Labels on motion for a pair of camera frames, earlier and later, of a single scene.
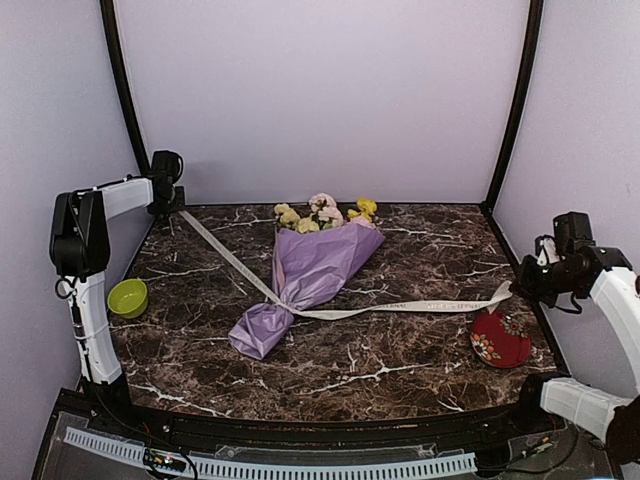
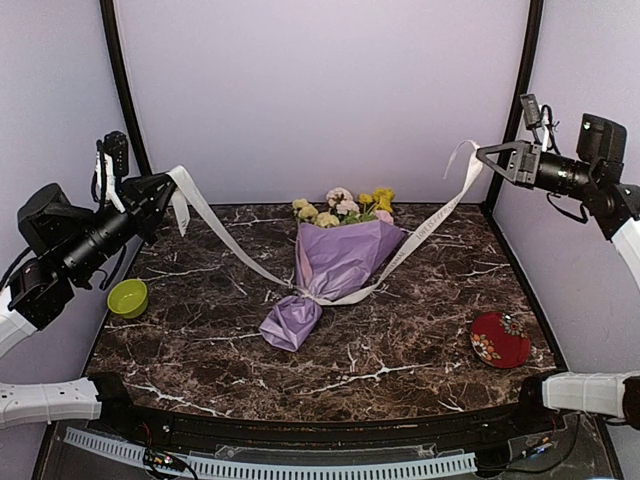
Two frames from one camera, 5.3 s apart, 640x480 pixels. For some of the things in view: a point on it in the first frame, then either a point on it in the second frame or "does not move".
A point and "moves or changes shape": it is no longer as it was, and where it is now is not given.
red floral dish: [500, 340] does not move
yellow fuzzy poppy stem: [366, 209] -> [380, 199]
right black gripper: [524, 283] -> [524, 151]
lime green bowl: [128, 298] does not move
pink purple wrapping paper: [308, 268] moves or changes shape
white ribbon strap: [501, 296] -> [183, 183]
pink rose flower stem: [324, 206] -> [341, 199]
